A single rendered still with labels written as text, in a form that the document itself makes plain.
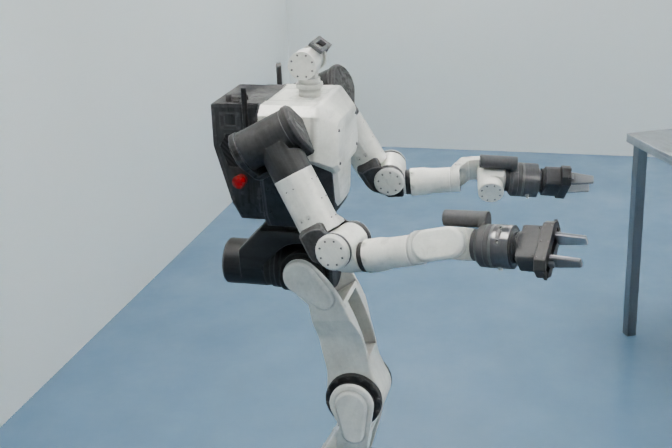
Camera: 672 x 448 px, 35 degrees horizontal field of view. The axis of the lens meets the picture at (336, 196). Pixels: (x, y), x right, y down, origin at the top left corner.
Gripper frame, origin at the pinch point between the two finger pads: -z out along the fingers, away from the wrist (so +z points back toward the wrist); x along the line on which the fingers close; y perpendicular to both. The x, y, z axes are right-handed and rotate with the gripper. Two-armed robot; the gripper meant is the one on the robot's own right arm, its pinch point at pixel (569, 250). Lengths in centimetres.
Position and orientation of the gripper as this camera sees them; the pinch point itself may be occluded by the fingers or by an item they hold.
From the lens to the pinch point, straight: 210.3
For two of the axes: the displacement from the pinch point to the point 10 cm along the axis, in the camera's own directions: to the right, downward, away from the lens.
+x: 3.2, -7.9, 5.3
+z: -8.8, -0.4, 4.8
